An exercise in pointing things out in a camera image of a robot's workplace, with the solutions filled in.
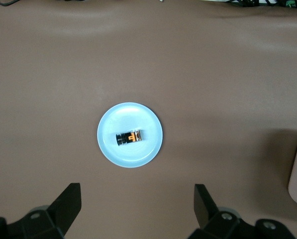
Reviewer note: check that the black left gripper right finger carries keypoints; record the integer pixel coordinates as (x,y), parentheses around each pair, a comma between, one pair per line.
(208,214)

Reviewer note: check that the orange black push-button switch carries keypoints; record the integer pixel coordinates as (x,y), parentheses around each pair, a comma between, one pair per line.
(128,137)

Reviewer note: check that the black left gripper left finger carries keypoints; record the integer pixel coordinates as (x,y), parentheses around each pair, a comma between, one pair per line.
(61,214)

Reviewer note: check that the light blue round plate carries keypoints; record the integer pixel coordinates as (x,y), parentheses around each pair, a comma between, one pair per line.
(128,154)

